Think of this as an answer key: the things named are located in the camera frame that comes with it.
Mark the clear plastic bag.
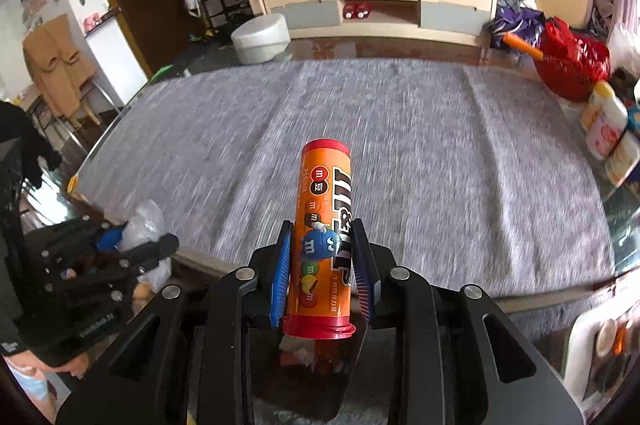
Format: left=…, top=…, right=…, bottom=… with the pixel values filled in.
left=117, top=200, right=171, bottom=293

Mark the orange candy tube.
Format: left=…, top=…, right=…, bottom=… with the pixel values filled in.
left=283, top=139, right=355, bottom=341

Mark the person left hand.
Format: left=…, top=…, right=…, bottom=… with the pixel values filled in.
left=3, top=282, right=155, bottom=377

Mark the grey woven table cloth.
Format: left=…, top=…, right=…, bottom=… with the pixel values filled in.
left=74, top=57, right=618, bottom=299

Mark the brown hanging coat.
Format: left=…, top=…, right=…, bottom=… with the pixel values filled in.
left=23, top=14, right=96, bottom=119

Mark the white bottle cream label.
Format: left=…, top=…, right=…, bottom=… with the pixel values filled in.
left=605, top=130, right=640, bottom=188

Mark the white bottle yellow cap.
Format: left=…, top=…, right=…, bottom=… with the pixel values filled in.
left=579, top=80, right=615, bottom=132

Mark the red plastic basket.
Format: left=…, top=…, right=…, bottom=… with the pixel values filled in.
left=535, top=18, right=612, bottom=103

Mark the white round stool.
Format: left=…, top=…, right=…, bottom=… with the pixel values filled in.
left=231, top=13, right=291, bottom=65

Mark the purple fabric bag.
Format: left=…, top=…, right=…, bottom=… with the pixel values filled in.
left=487, top=7, right=546, bottom=50

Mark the beige tv cabinet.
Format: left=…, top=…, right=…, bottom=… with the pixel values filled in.
left=260, top=0, right=497, bottom=47

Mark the orange handle stick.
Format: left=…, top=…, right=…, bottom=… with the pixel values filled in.
left=502, top=33, right=544, bottom=61

